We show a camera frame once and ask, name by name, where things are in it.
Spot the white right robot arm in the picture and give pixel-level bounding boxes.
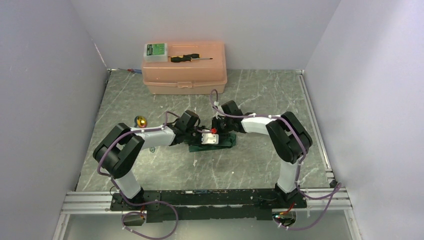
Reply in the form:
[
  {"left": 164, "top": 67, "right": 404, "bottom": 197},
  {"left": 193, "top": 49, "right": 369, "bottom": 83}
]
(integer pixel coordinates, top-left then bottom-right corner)
[{"left": 211, "top": 100, "right": 313, "bottom": 208}]

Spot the black yellow screwdriver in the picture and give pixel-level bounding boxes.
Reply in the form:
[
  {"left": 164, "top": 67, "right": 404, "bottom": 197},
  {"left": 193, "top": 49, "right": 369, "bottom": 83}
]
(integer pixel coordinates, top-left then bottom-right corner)
[{"left": 168, "top": 53, "right": 213, "bottom": 63}]

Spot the pink plastic toolbox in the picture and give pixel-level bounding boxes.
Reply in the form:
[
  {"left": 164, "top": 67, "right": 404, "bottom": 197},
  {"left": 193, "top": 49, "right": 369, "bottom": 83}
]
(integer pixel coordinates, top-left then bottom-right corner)
[{"left": 141, "top": 41, "right": 228, "bottom": 95}]

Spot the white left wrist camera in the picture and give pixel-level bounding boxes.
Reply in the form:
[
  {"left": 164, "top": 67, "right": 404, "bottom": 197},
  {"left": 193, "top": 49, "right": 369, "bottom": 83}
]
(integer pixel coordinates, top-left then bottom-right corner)
[{"left": 201, "top": 132, "right": 219, "bottom": 145}]

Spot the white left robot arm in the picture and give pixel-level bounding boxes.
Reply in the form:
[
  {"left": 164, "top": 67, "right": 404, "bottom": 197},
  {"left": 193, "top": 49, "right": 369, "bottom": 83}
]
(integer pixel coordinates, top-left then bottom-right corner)
[{"left": 92, "top": 110, "right": 199, "bottom": 210}]

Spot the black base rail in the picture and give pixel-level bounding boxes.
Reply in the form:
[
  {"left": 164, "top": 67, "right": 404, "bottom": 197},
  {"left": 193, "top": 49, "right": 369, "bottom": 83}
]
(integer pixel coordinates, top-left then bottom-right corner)
[{"left": 110, "top": 188, "right": 307, "bottom": 223}]

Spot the red blue pen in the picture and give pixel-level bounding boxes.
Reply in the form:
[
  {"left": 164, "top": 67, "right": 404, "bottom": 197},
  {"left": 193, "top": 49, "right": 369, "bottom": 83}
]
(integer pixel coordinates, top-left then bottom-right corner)
[{"left": 118, "top": 68, "right": 142, "bottom": 74}]

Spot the aluminium frame rail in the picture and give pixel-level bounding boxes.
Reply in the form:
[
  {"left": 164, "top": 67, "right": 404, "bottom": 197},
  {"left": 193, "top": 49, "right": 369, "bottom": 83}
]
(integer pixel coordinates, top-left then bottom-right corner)
[{"left": 61, "top": 188, "right": 353, "bottom": 215}]

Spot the green cloth napkin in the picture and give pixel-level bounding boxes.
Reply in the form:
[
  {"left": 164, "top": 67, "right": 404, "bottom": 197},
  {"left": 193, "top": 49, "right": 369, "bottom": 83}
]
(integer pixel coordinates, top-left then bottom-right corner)
[{"left": 188, "top": 133, "right": 237, "bottom": 153}]

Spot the green white small box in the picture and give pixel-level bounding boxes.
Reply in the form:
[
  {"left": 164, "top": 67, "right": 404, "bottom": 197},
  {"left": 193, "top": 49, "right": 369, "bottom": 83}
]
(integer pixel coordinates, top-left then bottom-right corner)
[{"left": 143, "top": 43, "right": 168, "bottom": 63}]

